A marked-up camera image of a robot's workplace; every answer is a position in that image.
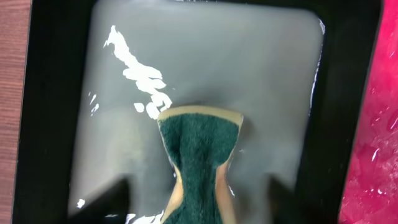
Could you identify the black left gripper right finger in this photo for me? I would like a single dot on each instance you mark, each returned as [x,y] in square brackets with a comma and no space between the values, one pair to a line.
[283,206]

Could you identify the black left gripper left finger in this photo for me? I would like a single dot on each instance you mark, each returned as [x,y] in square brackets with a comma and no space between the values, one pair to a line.
[110,207]

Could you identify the green yellow sponge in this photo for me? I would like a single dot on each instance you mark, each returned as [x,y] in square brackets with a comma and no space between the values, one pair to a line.
[200,141]

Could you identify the red plastic tray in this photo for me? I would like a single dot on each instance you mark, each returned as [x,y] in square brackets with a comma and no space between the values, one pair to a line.
[370,194]

